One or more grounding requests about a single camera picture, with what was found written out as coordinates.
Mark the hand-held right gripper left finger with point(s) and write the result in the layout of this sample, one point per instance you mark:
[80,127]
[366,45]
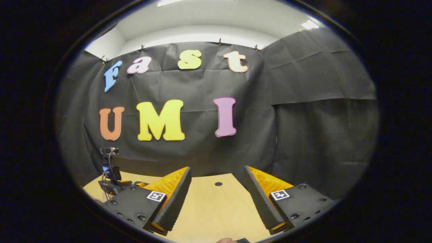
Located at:
[173,202]

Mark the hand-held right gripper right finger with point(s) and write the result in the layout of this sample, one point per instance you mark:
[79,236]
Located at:
[261,202]

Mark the small webcam on tripod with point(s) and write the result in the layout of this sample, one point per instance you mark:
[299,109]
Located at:
[109,151]

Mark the black backdrop cloth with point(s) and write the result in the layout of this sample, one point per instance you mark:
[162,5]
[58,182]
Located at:
[195,84]

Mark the ceiling light panel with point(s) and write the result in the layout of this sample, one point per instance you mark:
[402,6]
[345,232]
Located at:
[309,24]

